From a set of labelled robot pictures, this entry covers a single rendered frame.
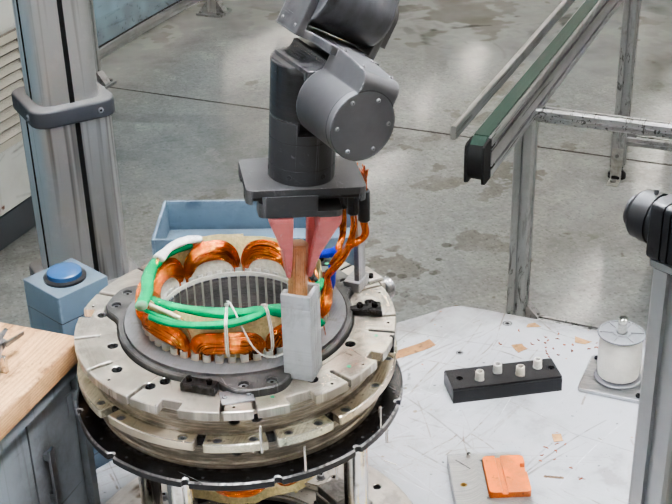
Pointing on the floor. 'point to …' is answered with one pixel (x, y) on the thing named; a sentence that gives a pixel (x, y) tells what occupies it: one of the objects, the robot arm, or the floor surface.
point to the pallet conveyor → (584, 18)
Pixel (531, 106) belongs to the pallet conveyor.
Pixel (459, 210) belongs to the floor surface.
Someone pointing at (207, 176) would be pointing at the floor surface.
